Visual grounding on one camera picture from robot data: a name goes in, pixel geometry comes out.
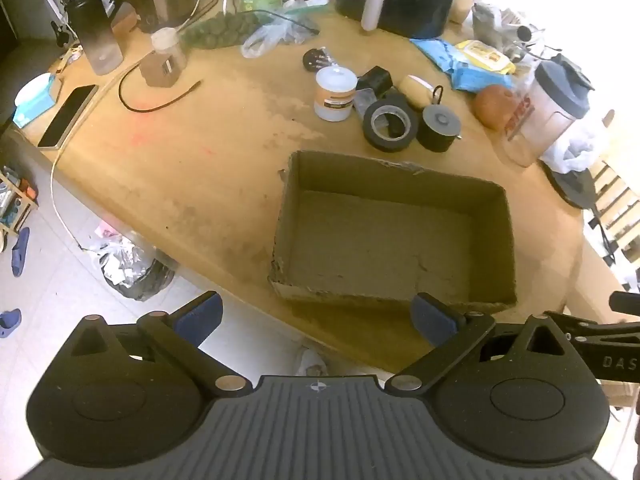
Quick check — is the black round pad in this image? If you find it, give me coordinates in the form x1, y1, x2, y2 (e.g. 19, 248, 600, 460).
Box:
542, 160, 598, 211

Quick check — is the clear shaker cup grey lid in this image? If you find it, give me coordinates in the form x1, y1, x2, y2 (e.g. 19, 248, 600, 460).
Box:
502, 53, 596, 168

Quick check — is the clear plastic bag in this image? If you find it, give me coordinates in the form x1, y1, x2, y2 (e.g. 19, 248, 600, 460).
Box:
241, 0, 321, 59

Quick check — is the wooden chair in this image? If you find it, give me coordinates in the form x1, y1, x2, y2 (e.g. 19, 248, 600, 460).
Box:
582, 109, 640, 271

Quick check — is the black cylindrical tin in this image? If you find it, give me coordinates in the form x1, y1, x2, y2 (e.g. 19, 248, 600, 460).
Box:
416, 86, 462, 153

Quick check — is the blue slipper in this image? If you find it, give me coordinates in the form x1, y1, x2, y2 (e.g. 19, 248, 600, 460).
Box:
11, 227, 31, 277
0, 309, 22, 338

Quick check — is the green mesh bag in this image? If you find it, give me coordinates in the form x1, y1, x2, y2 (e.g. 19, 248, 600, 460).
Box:
180, 12, 261, 51

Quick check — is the white scooter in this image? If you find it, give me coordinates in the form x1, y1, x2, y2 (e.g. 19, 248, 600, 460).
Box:
30, 0, 76, 46

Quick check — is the spice jar with white cap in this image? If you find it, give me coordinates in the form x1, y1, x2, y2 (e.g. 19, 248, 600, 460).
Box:
150, 27, 188, 70

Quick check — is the brown apple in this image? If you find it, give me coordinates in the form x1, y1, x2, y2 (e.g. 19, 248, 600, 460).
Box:
472, 84, 521, 131

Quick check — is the small brown box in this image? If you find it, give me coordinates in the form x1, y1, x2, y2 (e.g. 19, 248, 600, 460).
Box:
139, 50, 188, 90

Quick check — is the grey trash bag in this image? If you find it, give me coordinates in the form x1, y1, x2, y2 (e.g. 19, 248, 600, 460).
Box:
97, 237, 176, 301

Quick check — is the silver foil pouch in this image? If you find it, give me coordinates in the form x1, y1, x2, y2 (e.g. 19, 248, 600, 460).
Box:
472, 2, 503, 36

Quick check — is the blue printed packet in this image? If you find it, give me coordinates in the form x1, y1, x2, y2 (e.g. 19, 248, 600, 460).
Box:
447, 66, 516, 93

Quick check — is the grey water bottle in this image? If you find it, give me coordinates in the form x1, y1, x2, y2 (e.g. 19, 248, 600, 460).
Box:
65, 0, 124, 77

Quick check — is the beige oval object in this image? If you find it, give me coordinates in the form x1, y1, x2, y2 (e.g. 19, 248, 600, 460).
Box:
399, 74, 435, 110

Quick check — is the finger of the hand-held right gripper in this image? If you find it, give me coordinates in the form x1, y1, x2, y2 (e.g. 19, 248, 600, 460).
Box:
609, 290, 640, 317
545, 311, 640, 344

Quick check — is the black cable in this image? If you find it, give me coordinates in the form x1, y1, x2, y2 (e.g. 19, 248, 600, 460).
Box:
118, 60, 202, 113

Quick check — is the wooden shoe rack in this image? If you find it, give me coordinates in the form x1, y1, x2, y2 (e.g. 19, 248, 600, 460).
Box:
0, 164, 40, 241

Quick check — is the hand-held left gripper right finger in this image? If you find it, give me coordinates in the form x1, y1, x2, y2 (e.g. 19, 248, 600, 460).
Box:
382, 291, 576, 397

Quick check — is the yellow wet wipes packet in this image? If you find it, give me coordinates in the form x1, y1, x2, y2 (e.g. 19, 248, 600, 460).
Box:
456, 40, 517, 75

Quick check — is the white plastic bag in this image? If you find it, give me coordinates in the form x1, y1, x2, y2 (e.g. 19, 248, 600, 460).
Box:
540, 120, 608, 176

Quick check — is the teal tissue box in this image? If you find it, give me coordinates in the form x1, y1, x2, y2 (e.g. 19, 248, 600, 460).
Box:
11, 72, 63, 128

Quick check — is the brown cardboard box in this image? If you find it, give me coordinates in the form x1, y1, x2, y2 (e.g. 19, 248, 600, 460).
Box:
267, 149, 518, 311

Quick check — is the black smartphone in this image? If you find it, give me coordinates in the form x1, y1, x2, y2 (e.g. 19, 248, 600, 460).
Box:
37, 84, 99, 151

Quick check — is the black tape roll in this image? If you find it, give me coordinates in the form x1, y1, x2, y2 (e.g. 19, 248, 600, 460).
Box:
362, 94, 419, 152

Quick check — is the white plastic jar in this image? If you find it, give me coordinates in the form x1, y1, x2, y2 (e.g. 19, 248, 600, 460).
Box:
314, 66, 359, 122

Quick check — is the small black box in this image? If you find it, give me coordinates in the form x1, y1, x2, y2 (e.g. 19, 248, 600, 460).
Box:
356, 66, 393, 98

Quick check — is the clear plastic case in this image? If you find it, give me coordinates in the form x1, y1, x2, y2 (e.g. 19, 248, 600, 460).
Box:
354, 87, 379, 116

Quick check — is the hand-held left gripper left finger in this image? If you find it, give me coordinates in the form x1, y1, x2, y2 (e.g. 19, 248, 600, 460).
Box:
72, 291, 253, 397

